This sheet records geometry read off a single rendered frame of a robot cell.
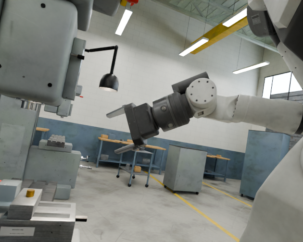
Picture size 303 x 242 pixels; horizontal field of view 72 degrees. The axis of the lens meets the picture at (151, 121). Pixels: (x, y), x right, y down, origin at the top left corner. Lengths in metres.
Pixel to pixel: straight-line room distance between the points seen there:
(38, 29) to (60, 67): 0.12
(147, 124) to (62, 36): 0.37
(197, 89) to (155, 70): 7.53
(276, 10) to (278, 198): 0.26
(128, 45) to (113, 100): 2.05
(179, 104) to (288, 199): 0.31
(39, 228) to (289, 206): 0.63
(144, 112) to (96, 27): 7.49
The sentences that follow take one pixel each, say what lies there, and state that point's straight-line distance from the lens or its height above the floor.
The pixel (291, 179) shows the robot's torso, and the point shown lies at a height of 1.25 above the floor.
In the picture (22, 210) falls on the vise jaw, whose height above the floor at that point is 1.00.
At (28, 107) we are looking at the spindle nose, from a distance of 0.76.
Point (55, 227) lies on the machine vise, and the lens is 0.73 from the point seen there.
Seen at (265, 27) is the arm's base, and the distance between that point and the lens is 0.61.
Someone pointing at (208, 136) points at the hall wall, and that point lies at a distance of 8.89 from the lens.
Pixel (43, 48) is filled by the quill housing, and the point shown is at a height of 1.46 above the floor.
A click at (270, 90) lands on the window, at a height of 3.98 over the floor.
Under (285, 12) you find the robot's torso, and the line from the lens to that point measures 0.37.
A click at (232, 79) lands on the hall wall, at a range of 9.79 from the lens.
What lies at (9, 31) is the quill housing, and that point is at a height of 1.48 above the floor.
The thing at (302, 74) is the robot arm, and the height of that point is 1.46.
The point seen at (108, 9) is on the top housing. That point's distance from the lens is 0.95.
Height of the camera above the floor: 1.27
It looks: 4 degrees up
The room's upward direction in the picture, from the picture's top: 10 degrees clockwise
